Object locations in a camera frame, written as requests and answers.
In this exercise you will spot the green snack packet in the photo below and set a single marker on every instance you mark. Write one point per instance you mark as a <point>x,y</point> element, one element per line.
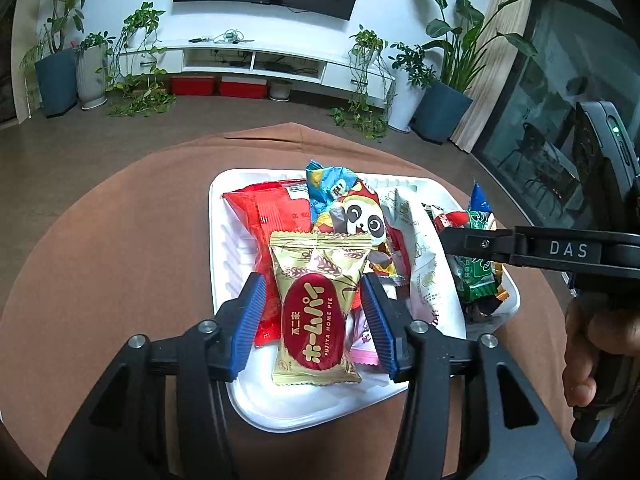
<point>475,280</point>

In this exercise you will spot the panda print snack packet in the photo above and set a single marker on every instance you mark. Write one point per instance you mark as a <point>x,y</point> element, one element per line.
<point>360,220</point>

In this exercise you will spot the blue snack packet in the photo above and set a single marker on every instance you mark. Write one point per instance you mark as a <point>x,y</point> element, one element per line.
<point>480,200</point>

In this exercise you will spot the small white pot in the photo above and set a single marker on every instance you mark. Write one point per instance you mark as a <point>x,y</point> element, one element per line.
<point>280,91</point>

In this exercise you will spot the big-leaf plant in blue-grey pot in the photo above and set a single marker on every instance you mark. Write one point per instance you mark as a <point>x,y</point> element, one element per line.
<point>440,110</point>

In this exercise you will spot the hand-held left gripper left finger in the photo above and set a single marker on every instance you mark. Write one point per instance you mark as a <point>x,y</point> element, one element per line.
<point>250,325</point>

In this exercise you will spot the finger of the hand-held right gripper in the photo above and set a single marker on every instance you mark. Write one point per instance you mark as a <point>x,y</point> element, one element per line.
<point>480,245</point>

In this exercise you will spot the large red snack packet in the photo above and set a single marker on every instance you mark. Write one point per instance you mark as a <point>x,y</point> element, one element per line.
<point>260,215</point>

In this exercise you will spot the white television cabinet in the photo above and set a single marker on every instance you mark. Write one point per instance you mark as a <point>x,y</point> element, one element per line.
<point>165,60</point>

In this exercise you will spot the trailing pothos plant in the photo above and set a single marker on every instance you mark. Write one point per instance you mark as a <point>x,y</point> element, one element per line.
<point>367,40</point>
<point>142,17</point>

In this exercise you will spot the beige curtain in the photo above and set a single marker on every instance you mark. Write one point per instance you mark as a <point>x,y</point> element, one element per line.
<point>470,130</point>

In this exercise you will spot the tall plant in blue-grey pot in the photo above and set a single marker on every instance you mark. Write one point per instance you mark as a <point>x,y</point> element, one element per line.
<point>55,85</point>

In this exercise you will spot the red storage box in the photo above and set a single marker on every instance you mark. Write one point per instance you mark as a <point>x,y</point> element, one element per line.
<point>242,89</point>
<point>192,86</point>

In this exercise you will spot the plant in tall white pot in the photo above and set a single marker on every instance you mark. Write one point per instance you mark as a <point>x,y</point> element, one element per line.
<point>402,105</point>

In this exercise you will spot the black set-top box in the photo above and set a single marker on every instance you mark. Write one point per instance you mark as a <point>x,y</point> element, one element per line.
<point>280,66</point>

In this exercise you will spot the plant in white ribbed pot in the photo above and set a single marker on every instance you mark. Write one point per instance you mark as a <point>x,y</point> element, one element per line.
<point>92,80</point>

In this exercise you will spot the pink snack packet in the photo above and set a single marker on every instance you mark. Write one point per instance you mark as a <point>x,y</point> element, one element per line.
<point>361,345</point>

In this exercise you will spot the glass sliding door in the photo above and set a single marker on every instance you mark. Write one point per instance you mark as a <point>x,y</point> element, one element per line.
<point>550,85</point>

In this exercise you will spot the person's right hand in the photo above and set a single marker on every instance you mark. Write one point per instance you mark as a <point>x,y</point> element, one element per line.
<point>580,360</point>

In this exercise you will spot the black remote control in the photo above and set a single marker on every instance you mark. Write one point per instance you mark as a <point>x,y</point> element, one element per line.
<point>200,40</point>

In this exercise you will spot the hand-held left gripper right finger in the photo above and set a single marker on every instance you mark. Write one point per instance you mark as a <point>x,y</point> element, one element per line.
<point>380,330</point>

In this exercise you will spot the gold snack packet red oval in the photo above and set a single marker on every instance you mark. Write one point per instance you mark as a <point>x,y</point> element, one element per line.
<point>315,330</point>

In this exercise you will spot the white snack packet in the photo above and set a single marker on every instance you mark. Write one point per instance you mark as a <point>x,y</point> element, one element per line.
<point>425,270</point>

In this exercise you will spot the white foam tray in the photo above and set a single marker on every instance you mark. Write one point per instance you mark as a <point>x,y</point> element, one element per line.
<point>280,405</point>

